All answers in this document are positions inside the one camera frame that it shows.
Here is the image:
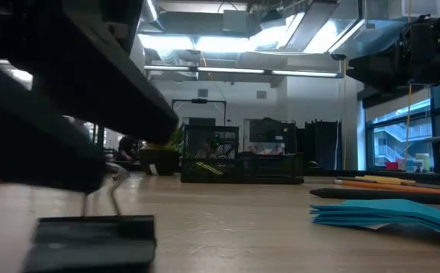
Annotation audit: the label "black table edge rail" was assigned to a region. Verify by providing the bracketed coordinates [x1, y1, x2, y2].
[303, 168, 440, 182]

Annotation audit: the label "black pen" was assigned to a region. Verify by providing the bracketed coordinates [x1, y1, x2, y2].
[310, 187, 440, 206]

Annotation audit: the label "silver ceiling air duct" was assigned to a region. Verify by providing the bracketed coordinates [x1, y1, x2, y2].
[286, 0, 367, 54]

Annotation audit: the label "yellow sticky note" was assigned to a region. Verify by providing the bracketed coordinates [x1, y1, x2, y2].
[195, 162, 225, 176]

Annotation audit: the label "large window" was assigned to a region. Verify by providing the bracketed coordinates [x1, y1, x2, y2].
[366, 97, 433, 171]

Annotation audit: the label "orange pencil with eraser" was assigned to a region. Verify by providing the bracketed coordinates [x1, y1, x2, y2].
[333, 178, 440, 196]

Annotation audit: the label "black binder clip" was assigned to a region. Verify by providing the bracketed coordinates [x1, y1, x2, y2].
[22, 166, 156, 273]

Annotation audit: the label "pale green container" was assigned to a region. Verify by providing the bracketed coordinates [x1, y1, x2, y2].
[416, 152, 432, 172]

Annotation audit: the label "person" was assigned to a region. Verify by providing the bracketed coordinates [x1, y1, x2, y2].
[117, 135, 140, 162]

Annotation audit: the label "black metal camera rig frame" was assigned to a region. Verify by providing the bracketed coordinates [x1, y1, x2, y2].
[171, 98, 228, 127]

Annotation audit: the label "ceiling tube light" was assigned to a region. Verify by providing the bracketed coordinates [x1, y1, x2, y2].
[143, 64, 344, 79]

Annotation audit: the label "blue sticky note pad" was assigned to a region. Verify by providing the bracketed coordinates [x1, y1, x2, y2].
[310, 199, 440, 243]

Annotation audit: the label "black mesh desk organizer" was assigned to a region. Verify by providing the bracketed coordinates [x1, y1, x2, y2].
[181, 124, 305, 185]

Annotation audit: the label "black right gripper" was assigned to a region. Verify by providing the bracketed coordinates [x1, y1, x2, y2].
[347, 14, 440, 91]

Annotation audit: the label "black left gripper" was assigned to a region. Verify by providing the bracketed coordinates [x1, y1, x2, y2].
[0, 0, 179, 145]

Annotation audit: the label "black curtain panel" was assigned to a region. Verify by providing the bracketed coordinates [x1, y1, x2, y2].
[303, 119, 343, 171]

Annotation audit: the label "yellow grey handled scissors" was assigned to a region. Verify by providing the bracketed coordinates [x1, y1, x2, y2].
[354, 174, 418, 187]

